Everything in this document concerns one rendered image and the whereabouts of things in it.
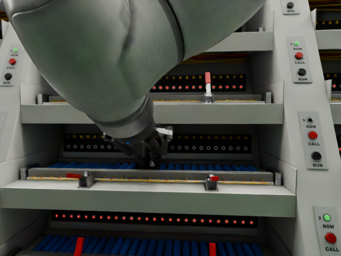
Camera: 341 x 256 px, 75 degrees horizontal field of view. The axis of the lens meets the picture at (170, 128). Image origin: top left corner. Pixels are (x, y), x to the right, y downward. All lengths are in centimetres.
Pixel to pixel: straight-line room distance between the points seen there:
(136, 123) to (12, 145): 38
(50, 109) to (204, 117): 36
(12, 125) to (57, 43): 46
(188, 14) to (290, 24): 46
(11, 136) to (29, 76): 16
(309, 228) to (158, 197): 28
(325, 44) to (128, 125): 53
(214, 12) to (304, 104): 36
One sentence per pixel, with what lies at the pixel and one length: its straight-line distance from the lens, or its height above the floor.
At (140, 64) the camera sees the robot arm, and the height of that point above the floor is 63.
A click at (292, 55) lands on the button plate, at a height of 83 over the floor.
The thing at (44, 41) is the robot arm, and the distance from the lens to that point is 19.
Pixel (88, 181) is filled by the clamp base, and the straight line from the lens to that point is 51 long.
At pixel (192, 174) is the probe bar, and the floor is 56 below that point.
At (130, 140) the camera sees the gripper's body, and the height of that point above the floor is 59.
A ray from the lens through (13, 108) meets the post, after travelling 65.
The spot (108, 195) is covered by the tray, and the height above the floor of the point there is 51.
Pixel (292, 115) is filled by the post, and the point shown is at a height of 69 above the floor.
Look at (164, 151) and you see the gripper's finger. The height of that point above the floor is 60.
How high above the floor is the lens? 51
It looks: 18 degrees up
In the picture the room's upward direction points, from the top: 2 degrees clockwise
